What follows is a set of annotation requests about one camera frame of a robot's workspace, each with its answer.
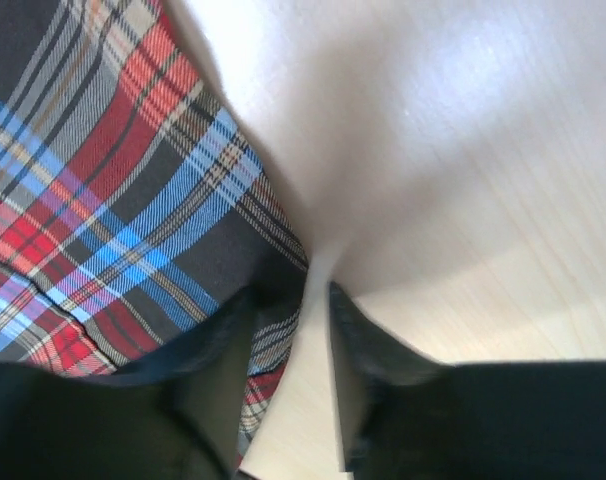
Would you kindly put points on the red blue plaid flannel shirt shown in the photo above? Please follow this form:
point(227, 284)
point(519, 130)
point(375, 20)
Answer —
point(131, 205)

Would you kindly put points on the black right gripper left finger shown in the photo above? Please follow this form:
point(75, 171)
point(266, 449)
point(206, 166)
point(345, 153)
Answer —
point(172, 414)

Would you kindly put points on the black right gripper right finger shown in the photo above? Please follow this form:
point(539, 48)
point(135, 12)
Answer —
point(404, 416)

